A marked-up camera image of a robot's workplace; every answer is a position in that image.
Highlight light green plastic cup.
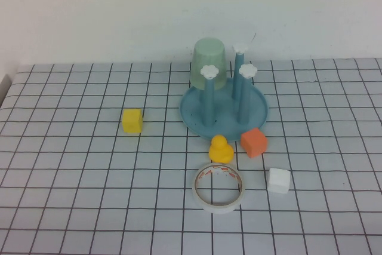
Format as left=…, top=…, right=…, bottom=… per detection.
left=190, top=37, right=227, bottom=91

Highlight white grid pattern tablecloth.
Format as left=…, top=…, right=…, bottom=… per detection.
left=0, top=57, right=382, bottom=255

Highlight blue cup stand white caps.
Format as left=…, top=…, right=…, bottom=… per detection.
left=180, top=43, right=271, bottom=141

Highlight white foam cube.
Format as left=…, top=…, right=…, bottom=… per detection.
left=267, top=167, right=291, bottom=193

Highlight yellow foam cube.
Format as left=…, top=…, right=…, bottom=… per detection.
left=121, top=108, right=144, bottom=134

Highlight white double-sided tape roll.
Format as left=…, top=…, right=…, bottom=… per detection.
left=192, top=162, right=247, bottom=214

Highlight orange foam cube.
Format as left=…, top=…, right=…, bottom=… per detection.
left=240, top=127, right=268, bottom=159

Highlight yellow rubber duck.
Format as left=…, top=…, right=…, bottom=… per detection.
left=208, top=134, right=235, bottom=165

